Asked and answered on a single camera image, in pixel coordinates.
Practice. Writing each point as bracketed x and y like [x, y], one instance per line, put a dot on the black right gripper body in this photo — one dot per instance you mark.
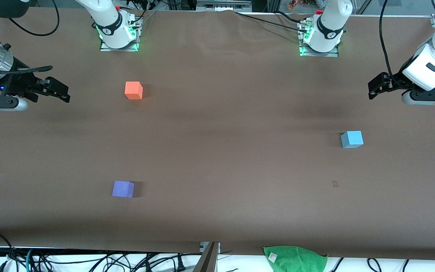
[18, 84]

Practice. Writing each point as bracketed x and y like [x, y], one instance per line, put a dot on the light blue foam block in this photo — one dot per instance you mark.
[352, 139]

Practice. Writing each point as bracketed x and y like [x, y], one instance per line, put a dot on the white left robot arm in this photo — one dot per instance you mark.
[327, 26]

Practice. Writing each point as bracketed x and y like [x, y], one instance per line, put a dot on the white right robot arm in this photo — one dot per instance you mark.
[111, 22]

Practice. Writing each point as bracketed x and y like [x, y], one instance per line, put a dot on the orange foam block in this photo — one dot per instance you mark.
[133, 90]

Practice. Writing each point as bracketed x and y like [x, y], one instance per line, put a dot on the purple foam block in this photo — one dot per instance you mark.
[122, 189]

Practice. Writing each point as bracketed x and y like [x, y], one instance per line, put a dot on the brown table cover sheet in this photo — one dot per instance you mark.
[217, 113]

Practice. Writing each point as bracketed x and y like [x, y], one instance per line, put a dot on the green microfibre cloth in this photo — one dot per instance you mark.
[295, 260]

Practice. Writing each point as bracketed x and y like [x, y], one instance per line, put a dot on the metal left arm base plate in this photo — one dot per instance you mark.
[332, 53]

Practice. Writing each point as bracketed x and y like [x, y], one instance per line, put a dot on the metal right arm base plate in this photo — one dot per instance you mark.
[106, 47]

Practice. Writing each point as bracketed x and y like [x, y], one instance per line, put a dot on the aluminium frame with sockets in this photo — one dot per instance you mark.
[223, 5]

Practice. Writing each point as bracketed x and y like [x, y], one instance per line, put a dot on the grey metal post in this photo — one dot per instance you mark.
[208, 260]

